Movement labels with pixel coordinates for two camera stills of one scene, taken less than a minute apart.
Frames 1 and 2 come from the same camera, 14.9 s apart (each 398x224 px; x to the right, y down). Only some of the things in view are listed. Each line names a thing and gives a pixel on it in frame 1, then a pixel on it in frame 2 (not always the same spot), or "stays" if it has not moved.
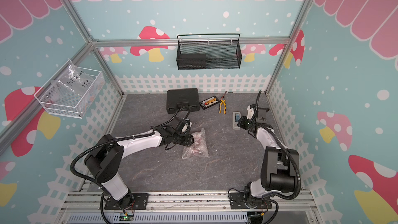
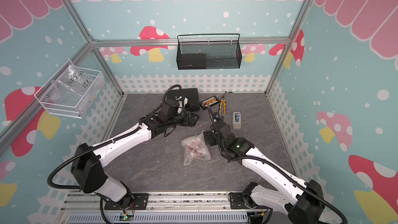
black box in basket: [192, 61] stays
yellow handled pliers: [224, 106] stays
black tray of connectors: [209, 102] stays
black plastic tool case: [179, 98] stays
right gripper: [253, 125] -> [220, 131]
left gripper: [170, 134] -> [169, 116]
